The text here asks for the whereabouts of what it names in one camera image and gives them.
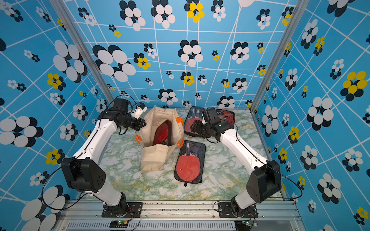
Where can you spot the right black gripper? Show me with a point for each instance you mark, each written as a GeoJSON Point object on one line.
{"type": "Point", "coordinates": [196, 126]}

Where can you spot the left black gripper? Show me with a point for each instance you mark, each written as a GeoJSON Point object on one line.
{"type": "Point", "coordinates": [141, 122]}

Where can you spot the black ping pong case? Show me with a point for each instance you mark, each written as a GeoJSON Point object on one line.
{"type": "Point", "coordinates": [190, 163]}
{"type": "Point", "coordinates": [163, 134]}
{"type": "Point", "coordinates": [194, 114]}

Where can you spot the beige canvas bag orange handles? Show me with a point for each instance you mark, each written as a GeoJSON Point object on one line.
{"type": "Point", "coordinates": [154, 157]}

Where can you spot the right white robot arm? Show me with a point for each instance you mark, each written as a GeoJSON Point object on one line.
{"type": "Point", "coordinates": [264, 180]}

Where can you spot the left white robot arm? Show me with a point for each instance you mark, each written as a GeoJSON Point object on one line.
{"type": "Point", "coordinates": [83, 173]}

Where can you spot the right green circuit board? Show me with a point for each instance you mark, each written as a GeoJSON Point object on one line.
{"type": "Point", "coordinates": [242, 225]}

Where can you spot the green circuit board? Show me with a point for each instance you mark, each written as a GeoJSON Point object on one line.
{"type": "Point", "coordinates": [242, 225]}
{"type": "Point", "coordinates": [119, 224]}

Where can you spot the left green circuit board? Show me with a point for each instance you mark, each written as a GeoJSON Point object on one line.
{"type": "Point", "coordinates": [119, 224]}

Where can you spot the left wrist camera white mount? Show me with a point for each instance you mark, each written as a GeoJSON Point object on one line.
{"type": "Point", "coordinates": [140, 109]}

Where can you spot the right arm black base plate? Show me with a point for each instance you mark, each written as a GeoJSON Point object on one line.
{"type": "Point", "coordinates": [231, 210]}

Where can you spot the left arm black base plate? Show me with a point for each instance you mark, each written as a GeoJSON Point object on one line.
{"type": "Point", "coordinates": [125, 210]}

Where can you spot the aluminium front rail frame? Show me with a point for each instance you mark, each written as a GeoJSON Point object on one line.
{"type": "Point", "coordinates": [182, 216]}

